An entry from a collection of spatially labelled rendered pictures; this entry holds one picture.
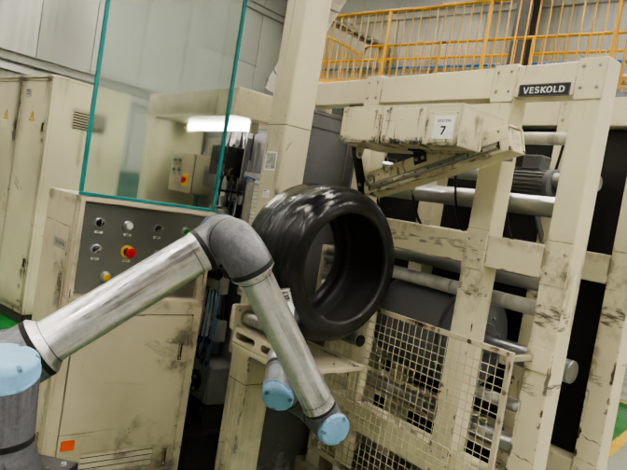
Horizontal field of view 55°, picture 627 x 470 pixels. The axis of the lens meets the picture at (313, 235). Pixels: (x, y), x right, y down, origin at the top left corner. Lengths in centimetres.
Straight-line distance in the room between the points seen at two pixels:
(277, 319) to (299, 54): 121
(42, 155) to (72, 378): 321
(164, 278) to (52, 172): 392
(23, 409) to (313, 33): 169
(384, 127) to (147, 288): 117
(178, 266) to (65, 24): 1060
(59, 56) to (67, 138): 652
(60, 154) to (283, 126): 330
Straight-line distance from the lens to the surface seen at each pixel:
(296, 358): 157
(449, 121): 211
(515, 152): 215
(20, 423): 142
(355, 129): 243
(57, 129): 540
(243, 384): 246
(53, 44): 1187
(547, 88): 231
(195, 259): 155
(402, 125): 225
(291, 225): 196
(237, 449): 255
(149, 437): 262
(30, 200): 547
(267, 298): 149
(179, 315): 249
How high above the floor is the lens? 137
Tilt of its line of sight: 3 degrees down
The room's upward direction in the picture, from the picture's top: 9 degrees clockwise
